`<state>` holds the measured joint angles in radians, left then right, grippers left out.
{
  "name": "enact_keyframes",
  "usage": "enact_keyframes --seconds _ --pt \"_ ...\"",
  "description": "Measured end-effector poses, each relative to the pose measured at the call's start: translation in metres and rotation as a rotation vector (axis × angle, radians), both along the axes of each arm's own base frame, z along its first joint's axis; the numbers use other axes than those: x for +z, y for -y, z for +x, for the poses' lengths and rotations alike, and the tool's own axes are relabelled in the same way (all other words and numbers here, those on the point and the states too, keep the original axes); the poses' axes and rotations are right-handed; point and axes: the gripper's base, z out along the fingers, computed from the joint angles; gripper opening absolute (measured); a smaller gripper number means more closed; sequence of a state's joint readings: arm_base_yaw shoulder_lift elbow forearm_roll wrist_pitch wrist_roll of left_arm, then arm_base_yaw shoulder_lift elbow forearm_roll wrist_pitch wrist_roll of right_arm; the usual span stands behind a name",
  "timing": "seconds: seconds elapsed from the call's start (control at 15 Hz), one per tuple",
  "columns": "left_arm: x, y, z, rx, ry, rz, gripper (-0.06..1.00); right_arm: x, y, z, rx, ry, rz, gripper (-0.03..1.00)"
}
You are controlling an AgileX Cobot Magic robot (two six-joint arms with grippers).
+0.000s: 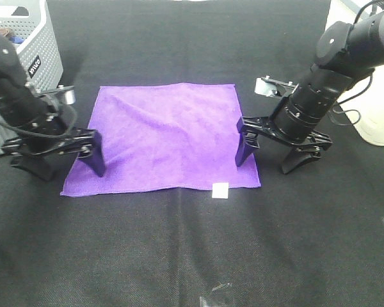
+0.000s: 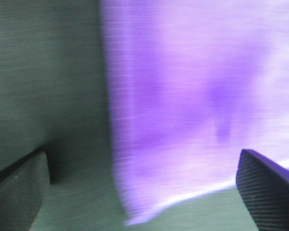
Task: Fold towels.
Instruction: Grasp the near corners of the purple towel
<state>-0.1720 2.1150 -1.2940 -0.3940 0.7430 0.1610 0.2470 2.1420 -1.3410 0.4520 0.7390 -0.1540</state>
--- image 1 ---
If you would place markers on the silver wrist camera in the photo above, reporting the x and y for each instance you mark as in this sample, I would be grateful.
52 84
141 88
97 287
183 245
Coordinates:
64 94
273 88

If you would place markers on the white container right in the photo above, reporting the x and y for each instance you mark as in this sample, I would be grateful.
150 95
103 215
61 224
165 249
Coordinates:
366 112

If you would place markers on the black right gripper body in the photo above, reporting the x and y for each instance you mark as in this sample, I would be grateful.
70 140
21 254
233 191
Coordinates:
263 127

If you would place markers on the purple microfibre towel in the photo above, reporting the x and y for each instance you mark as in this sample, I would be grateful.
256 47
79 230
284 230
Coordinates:
160 137

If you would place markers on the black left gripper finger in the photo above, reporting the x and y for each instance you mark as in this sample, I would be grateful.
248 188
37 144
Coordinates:
36 166
91 151

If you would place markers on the brown towel in basket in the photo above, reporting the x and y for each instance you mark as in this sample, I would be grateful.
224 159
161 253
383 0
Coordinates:
6 32

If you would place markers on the grey perforated laundry basket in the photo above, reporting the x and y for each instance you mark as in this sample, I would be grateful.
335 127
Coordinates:
38 52

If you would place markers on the white towel label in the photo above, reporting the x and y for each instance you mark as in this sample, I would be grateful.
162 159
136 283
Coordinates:
220 190

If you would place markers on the blue towel in basket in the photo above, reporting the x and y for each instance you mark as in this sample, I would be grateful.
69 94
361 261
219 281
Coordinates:
16 40

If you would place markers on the clear tape near edge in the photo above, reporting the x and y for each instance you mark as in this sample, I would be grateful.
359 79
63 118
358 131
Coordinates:
219 295

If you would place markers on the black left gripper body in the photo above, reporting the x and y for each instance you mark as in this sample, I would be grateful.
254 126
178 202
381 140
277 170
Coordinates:
41 130

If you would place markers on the black tablecloth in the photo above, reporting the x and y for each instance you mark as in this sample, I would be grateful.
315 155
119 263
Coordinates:
314 237

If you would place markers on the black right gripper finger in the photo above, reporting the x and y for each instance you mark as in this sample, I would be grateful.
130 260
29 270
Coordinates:
248 144
297 157

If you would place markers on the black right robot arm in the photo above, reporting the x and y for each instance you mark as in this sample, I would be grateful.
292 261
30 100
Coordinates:
345 55

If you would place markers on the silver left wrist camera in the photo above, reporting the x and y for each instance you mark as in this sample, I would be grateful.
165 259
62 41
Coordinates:
64 94

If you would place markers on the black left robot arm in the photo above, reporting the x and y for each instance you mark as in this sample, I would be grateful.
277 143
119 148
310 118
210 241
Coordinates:
14 86

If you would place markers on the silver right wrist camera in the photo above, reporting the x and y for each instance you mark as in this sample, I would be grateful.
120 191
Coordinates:
273 88

